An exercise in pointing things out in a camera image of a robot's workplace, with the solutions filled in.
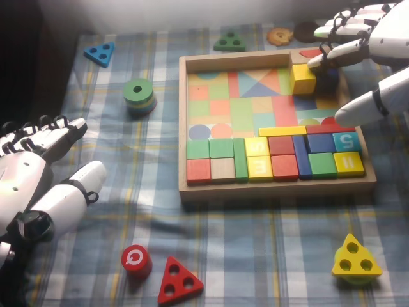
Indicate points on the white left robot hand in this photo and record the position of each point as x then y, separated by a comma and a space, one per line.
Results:
22, 182

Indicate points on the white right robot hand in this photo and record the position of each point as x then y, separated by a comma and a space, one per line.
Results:
390, 35

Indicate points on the yellow wooden cube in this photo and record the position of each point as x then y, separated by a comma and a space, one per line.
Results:
303, 80

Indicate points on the dark chocolate round cookie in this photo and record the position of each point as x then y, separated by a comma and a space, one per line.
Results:
303, 30

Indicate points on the tan flower cookie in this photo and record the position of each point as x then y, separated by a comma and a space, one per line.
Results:
274, 39

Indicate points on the red cylinder block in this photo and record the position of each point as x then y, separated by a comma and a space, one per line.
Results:
137, 269

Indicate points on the blue triangle three-hole block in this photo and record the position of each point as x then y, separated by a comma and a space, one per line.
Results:
100, 53

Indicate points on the green triangle three-hole block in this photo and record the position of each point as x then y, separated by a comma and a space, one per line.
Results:
230, 49

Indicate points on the red triangle three-hole block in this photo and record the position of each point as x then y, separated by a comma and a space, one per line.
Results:
177, 280

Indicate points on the wooden puzzle tray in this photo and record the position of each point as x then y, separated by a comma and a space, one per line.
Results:
278, 192

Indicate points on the blue plaid table cloth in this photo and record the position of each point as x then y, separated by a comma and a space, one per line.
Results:
223, 243

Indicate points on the yellow triangle three-hole block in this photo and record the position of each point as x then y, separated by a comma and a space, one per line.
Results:
354, 258

